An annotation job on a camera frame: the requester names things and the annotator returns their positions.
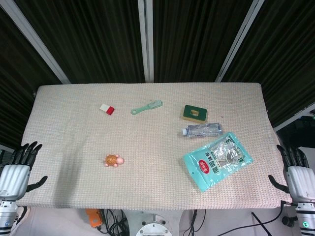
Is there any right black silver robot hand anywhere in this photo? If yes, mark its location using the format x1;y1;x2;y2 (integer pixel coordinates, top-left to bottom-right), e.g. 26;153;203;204
268;144;315;204

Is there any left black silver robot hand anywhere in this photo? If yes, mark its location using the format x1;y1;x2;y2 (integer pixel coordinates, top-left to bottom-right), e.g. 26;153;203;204
0;141;48;201

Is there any pink brown turtle toy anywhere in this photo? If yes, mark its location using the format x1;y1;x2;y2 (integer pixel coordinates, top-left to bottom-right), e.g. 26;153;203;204
104;154;125;168

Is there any round grey robot base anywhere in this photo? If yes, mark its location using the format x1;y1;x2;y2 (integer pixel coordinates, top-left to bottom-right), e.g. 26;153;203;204
135;222;174;236

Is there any thin black rod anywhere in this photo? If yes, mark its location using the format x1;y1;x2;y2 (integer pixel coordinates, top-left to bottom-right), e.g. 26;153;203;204
251;211;272;236

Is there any teal plastic snack bag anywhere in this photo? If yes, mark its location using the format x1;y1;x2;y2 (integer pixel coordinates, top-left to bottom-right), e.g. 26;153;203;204
183;131;253;193

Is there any orange plastic device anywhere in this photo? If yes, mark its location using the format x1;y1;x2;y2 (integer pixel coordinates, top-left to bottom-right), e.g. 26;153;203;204
85;208;102;228

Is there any dark pleated curtain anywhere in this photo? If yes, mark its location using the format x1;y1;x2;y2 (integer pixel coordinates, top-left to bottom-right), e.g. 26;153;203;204
14;0;146;84
0;7;62;148
152;0;254;83
221;0;315;128

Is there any clear plastic water bottle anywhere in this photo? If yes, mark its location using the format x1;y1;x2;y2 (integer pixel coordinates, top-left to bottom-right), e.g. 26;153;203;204
181;122;223;138

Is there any white red eraser block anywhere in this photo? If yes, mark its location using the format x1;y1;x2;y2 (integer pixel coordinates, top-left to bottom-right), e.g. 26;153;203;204
99;103;115;116

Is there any green yellow sponge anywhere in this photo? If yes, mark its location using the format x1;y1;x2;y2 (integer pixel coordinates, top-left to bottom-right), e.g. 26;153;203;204
182;105;209;124

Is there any beige waffle table cloth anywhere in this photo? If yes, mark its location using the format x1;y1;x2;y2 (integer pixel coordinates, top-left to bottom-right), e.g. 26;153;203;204
15;82;293;211

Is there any mint green brush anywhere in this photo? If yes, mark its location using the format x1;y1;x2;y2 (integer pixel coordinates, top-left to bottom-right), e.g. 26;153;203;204
130;99;163;116

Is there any white metal frame bar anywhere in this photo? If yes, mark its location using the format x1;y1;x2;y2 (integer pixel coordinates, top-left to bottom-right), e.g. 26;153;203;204
274;102;315;132

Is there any black cable bundle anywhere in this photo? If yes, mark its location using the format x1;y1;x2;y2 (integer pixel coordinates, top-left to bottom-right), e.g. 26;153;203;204
97;208;130;235

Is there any white metal frame post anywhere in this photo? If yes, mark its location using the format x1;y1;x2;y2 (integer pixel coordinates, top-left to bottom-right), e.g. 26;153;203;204
0;0;71;85
137;0;155;83
214;0;265;83

